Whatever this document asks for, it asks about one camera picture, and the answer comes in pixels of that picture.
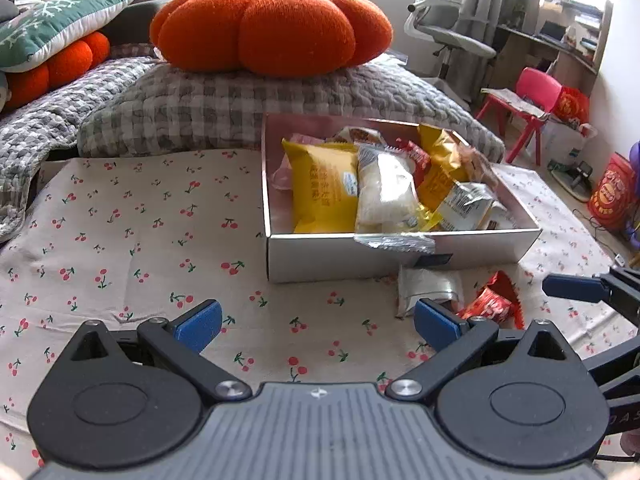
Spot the red gift bag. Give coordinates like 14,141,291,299
554,85,591,126

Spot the orange pumpkin cushion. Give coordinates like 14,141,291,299
149,0,394,78

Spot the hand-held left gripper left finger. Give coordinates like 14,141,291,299
52,299,253,403

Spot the pink snack packet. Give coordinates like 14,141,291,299
271,132,323,192

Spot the small orange lobed cushion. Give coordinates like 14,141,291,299
5,31,111,111

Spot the large red printed bag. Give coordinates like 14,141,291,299
587,152,633,233

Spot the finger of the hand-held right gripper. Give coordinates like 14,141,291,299
582,345,640,402
542,265,640,321

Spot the black device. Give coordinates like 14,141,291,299
547,160,596,196

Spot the purple cloth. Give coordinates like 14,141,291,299
622,140,640,251

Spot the grey office chair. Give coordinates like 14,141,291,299
404,0,498,96

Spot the cherry print bed sheet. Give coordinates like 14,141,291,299
0,147,640,471

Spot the red snack packet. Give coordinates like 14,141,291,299
457,270,523,329
395,139,432,173

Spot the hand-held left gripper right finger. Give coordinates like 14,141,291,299
385,298,586,403

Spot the pink cardboard box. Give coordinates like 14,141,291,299
260,112,543,283

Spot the green snowflake cushion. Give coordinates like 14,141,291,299
0,0,137,73

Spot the grey checked pillow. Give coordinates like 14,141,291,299
77,55,506,163

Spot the golden snack packet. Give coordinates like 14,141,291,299
416,124,467,211

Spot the paper on chair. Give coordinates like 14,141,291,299
481,87,551,121

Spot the dark grey cushion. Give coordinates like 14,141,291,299
102,0,173,48

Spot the small brown nut snack packet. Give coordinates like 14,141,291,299
334,126,387,147

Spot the clear rice cake packet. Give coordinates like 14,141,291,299
354,142,437,255

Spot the silver white snack packet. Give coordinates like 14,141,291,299
396,266,466,319

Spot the grey checked blanket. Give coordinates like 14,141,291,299
0,55,161,241

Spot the wooden desk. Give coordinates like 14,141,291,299
492,0,613,91

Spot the white shopping bag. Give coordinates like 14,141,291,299
540,117,598,168

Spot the pink child chair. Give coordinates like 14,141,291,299
475,67,563,166

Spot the black cable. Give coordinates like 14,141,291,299
572,205,626,261

